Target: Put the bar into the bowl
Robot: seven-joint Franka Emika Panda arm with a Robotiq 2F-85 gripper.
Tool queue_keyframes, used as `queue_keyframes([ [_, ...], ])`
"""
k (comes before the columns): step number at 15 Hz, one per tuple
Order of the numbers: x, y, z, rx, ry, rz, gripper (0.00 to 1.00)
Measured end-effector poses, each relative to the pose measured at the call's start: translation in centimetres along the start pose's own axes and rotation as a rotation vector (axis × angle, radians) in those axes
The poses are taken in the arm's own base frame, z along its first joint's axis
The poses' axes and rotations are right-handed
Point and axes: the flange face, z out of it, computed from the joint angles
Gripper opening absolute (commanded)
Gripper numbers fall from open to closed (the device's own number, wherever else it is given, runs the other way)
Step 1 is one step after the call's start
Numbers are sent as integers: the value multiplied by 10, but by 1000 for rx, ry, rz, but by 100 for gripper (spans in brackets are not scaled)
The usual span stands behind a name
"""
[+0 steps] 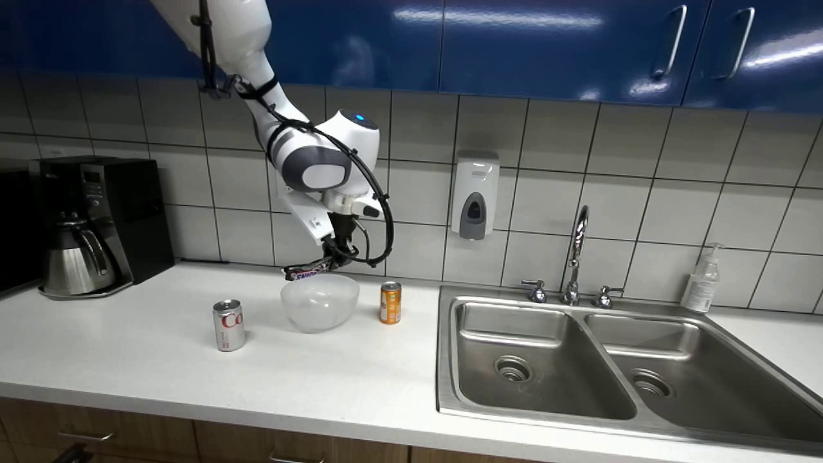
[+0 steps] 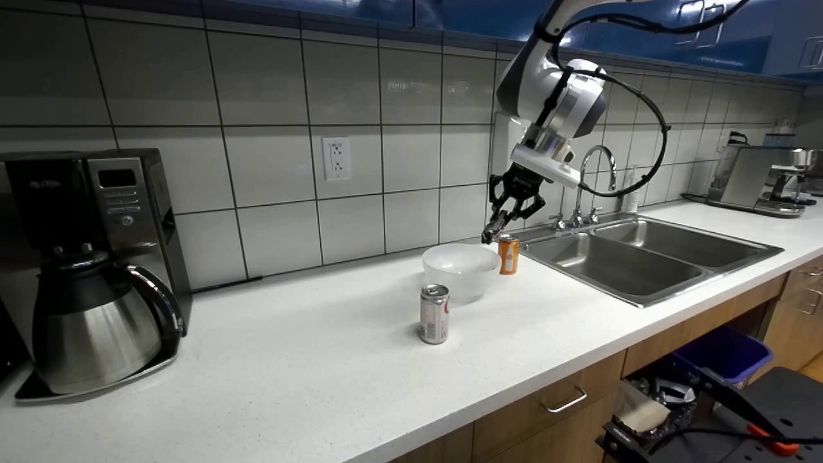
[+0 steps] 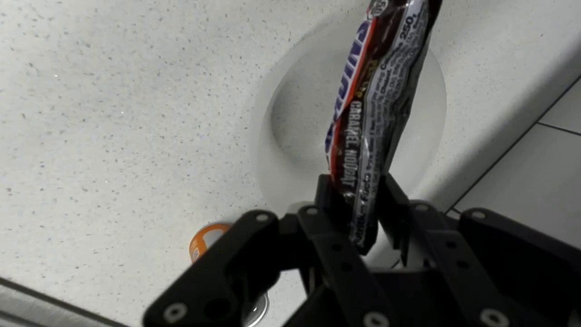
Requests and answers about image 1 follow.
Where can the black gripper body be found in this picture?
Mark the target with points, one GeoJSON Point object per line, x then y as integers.
{"type": "Point", "coordinates": [346, 229]}

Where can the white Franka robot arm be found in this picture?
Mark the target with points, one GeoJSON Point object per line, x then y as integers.
{"type": "Point", "coordinates": [232, 26]}

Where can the translucent white plastic bowl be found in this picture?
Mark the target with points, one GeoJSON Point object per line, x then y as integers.
{"type": "Point", "coordinates": [319, 304]}

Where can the orange soda can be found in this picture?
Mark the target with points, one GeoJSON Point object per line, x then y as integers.
{"type": "Point", "coordinates": [390, 301]}

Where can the silver soda can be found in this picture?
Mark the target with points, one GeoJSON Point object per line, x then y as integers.
{"type": "Point", "coordinates": [231, 326]}

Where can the blue cabinet door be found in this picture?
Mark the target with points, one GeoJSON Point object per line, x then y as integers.
{"type": "Point", "coordinates": [85, 40]}
{"type": "Point", "coordinates": [772, 53]}
{"type": "Point", "coordinates": [370, 43]}
{"type": "Point", "coordinates": [566, 48]}

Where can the wooden drawer front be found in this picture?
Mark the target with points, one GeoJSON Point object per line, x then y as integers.
{"type": "Point", "coordinates": [130, 433]}
{"type": "Point", "coordinates": [299, 443]}

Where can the black coffee maker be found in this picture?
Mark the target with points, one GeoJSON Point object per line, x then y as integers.
{"type": "Point", "coordinates": [111, 215]}

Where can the chrome faucet spout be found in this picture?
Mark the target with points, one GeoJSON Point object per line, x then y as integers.
{"type": "Point", "coordinates": [575, 253]}

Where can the steel coffee carafe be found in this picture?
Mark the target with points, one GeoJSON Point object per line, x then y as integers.
{"type": "Point", "coordinates": [79, 259]}

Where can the stainless steel double sink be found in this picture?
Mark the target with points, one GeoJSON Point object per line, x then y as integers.
{"type": "Point", "coordinates": [618, 370]}

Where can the black countertop appliance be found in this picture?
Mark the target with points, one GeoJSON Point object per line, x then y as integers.
{"type": "Point", "coordinates": [16, 233]}

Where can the clear plastic pump bottle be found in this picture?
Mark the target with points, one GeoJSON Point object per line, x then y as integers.
{"type": "Point", "coordinates": [700, 285]}

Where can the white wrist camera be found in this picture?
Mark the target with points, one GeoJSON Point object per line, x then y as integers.
{"type": "Point", "coordinates": [314, 222]}

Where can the white wall soap dispenser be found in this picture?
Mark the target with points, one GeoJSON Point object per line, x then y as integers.
{"type": "Point", "coordinates": [475, 197]}

